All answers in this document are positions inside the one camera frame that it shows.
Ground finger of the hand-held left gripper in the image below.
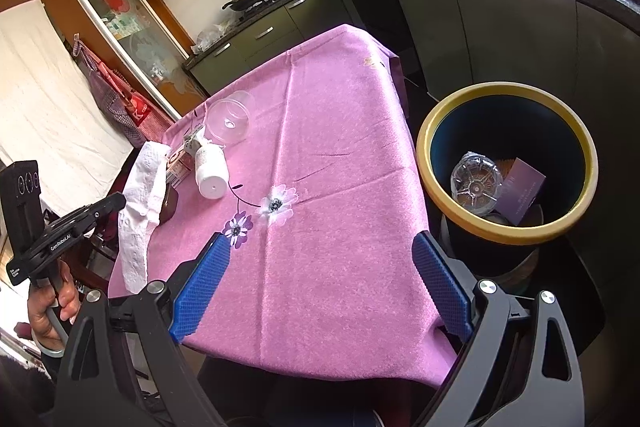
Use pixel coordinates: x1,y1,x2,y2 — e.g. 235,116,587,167
75,192,128,233

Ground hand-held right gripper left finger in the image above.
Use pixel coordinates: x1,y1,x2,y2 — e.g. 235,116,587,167
52,232,232,427

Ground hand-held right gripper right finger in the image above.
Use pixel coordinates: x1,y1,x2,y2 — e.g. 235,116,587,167
412,231,587,427

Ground white paper napkin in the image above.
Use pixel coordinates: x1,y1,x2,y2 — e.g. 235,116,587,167
118,141,168,294

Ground red white milk carton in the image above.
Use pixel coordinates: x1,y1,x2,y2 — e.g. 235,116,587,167
166,151,195,184

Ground clear plastic container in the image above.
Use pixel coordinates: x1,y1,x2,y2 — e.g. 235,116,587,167
451,152,503,214

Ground purple cardboard box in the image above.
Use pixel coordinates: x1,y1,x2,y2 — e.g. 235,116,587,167
495,158,547,225

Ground clear plastic cup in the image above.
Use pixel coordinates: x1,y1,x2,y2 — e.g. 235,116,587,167
206,90,254,145

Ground yellow rimmed trash bin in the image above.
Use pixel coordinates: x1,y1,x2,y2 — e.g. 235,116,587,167
415,82,600,295

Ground person's left hand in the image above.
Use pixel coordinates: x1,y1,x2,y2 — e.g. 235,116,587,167
27,259,83,350

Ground dark brown plastic tray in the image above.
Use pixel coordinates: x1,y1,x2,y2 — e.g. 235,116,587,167
159,186,180,225

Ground red checked apron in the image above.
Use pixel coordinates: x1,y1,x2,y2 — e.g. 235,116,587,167
97,59,171,142

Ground red checked hanging bag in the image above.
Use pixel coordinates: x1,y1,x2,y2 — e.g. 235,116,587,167
75,36,146,148

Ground white plastic bottle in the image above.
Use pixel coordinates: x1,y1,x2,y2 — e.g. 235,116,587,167
186,132,230,200

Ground white hanging sheet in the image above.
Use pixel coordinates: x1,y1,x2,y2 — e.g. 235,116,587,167
0,0,136,218

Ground pink floral tablecloth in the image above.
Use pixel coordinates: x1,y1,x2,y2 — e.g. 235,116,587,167
107,24,458,390

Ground clear plastic bag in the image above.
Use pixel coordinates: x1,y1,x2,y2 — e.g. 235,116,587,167
192,24,236,56

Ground green lower kitchen cabinets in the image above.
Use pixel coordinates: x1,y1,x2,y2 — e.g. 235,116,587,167
187,0,640,258

